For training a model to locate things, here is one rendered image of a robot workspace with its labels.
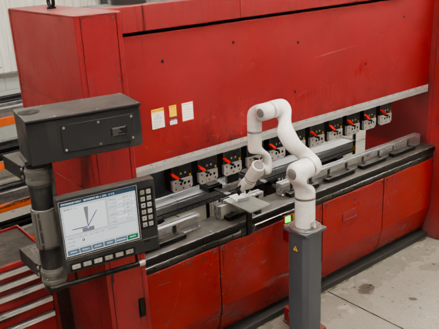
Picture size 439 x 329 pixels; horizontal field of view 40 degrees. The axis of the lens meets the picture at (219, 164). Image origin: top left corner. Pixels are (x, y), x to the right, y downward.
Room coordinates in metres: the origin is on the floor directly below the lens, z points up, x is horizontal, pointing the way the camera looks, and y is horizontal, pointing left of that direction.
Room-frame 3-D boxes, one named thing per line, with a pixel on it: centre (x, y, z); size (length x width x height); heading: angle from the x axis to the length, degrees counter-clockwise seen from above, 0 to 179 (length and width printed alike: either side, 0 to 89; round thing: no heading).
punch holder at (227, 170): (3.69, -0.06, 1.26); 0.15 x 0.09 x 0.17; 128
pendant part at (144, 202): (2.48, 0.52, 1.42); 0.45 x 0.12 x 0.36; 118
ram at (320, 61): (4.10, -0.59, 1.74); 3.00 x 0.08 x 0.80; 128
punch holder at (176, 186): (3.44, 0.26, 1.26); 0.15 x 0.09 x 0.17; 128
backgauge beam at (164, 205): (4.19, -0.21, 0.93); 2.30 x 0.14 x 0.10; 128
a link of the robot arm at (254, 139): (3.49, -0.25, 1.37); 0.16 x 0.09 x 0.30; 117
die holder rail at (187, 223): (3.37, 0.36, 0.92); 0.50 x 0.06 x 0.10; 128
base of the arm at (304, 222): (3.18, -0.48, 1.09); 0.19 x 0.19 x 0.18
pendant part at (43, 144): (2.53, 0.61, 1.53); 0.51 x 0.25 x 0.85; 118
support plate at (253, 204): (3.59, -0.17, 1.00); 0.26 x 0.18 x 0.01; 38
